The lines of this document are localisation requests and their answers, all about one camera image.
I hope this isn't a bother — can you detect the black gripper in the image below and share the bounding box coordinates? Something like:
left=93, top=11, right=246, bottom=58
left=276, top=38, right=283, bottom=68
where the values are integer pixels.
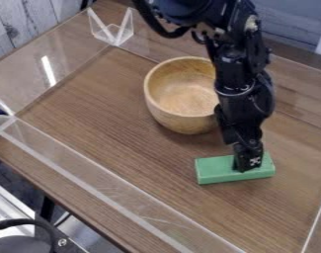
left=214, top=73, right=274, bottom=173

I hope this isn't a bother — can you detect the green rectangular block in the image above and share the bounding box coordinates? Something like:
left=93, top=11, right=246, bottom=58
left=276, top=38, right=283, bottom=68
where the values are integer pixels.
left=193, top=152, right=275, bottom=185

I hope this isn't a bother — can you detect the brown wooden bowl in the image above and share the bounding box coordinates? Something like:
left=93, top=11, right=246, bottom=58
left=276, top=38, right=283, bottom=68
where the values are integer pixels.
left=143, top=56, right=218, bottom=134

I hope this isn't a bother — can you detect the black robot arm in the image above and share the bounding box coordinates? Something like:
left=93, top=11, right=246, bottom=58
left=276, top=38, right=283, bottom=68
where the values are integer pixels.
left=131, top=0, right=274, bottom=173

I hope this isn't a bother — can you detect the black table leg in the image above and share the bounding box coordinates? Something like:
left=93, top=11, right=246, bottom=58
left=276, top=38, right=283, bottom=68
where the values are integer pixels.
left=40, top=197, right=55, bottom=221

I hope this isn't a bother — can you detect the clear acrylic corner bracket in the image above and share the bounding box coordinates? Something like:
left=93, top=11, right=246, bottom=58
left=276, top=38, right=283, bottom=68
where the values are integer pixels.
left=87, top=8, right=133, bottom=46

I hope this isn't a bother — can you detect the grey metal base plate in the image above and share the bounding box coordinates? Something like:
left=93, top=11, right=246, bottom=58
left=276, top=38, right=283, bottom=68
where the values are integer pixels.
left=55, top=228, right=89, bottom=253

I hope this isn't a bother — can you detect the clear acrylic front wall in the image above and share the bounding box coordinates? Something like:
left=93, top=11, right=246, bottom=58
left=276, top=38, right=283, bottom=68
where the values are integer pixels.
left=0, top=109, right=244, bottom=253

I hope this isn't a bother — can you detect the black cable bottom left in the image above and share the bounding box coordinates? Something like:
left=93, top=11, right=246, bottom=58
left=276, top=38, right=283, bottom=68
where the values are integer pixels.
left=0, top=218, right=64, bottom=253

